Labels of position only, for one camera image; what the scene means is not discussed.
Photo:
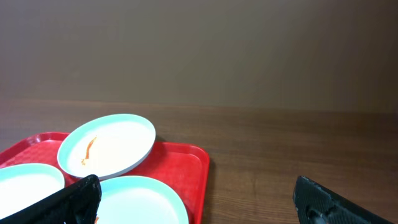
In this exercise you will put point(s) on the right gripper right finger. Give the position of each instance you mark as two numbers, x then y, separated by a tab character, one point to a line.
316	204

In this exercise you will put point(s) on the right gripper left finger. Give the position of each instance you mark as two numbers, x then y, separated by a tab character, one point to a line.
76	204

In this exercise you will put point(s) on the light blue plate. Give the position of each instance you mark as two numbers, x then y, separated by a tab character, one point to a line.
25	184
138	199
108	146

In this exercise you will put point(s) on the red plastic serving tray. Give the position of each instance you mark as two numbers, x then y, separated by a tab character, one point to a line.
183	167

